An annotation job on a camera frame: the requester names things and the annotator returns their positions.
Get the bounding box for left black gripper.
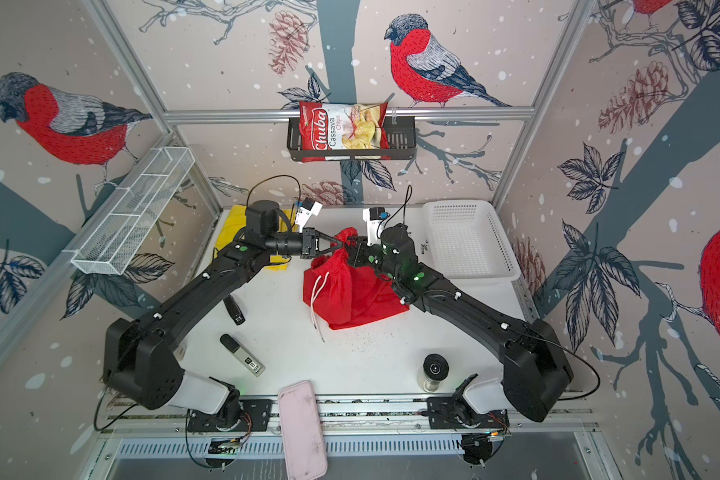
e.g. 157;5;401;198
264;228;342;258

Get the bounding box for grey white remote device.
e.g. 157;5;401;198
220;334;265;377

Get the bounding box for white plastic basket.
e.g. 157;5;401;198
423;200;521;283

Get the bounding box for red cassava chips bag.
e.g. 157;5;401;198
299;102;389;162

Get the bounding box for yellow shorts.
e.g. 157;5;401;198
214;205;290;271

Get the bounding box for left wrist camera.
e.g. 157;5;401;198
294;197;323;233

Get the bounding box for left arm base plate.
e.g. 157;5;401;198
186;399;273;434

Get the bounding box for white wire wall basket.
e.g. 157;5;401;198
71;146;195;275

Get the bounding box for black wall shelf basket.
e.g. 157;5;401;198
286;116;417;162

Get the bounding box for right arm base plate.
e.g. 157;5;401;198
424;396;509;431

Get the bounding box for red shorts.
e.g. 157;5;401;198
303;248;410;332

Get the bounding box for pink silicone case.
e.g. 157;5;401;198
278;380;328;479

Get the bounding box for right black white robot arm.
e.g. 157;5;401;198
345;223;574;422

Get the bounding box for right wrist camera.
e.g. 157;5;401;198
362;207;389;246

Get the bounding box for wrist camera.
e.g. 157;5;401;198
362;207;389;246
294;197;323;233

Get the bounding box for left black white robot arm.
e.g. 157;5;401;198
102;201;341;428

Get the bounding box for jar with black lid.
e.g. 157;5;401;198
417;353;449;393

